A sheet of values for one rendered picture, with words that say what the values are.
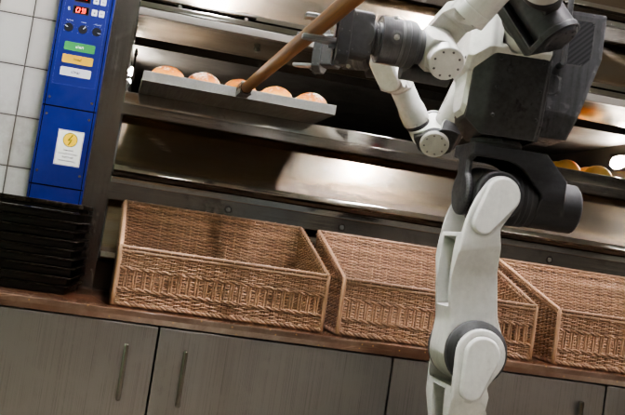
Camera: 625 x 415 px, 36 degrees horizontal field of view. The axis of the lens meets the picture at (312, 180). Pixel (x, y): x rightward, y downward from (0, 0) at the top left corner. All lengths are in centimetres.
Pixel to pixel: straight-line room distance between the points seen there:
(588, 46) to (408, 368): 93
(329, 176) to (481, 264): 98
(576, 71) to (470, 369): 69
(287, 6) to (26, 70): 82
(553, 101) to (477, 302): 47
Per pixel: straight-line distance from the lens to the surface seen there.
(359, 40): 174
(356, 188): 300
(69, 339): 240
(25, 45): 298
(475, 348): 210
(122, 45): 297
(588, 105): 319
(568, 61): 218
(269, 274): 247
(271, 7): 302
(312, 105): 271
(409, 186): 306
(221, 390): 243
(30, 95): 296
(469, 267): 212
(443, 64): 175
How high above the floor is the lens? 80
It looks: 4 degrees up
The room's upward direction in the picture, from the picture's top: 9 degrees clockwise
